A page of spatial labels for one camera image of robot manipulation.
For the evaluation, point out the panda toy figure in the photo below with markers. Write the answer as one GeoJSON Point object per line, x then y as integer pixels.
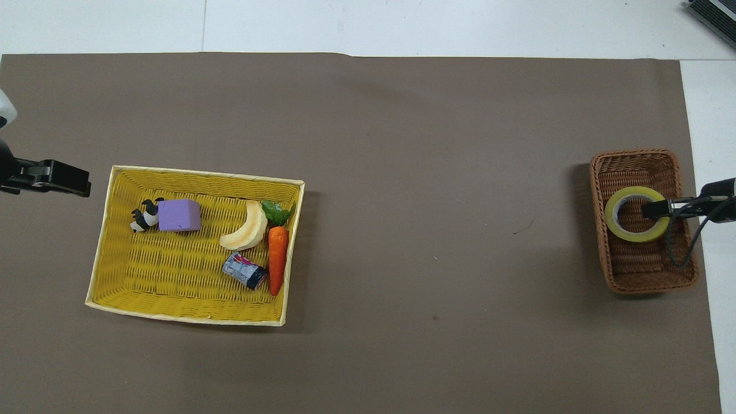
{"type": "Point", "coordinates": [148, 218]}

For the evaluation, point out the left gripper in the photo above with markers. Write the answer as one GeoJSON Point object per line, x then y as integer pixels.
{"type": "Point", "coordinates": [8, 172]}

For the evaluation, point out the toy carrot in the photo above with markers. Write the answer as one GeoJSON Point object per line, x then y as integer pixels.
{"type": "Point", "coordinates": [278, 259]}

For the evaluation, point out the yellow woven basket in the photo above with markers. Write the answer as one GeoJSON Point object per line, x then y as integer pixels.
{"type": "Point", "coordinates": [172, 276]}

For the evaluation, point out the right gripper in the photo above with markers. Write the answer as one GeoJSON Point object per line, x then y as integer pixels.
{"type": "Point", "coordinates": [723, 190]}

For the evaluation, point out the brown wicker basket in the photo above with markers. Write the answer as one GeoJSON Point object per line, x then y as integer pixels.
{"type": "Point", "coordinates": [632, 270]}

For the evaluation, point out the toy banana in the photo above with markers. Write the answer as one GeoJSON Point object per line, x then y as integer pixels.
{"type": "Point", "coordinates": [248, 233]}

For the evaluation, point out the yellow-green tape roll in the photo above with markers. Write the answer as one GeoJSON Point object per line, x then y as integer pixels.
{"type": "Point", "coordinates": [633, 235]}

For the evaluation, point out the purple foam block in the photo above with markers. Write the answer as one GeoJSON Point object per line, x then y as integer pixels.
{"type": "Point", "coordinates": [179, 215]}

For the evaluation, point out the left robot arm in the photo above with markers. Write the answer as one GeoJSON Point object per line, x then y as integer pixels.
{"type": "Point", "coordinates": [4, 109]}

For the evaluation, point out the small printed can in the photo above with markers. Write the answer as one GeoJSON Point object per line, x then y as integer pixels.
{"type": "Point", "coordinates": [246, 271]}

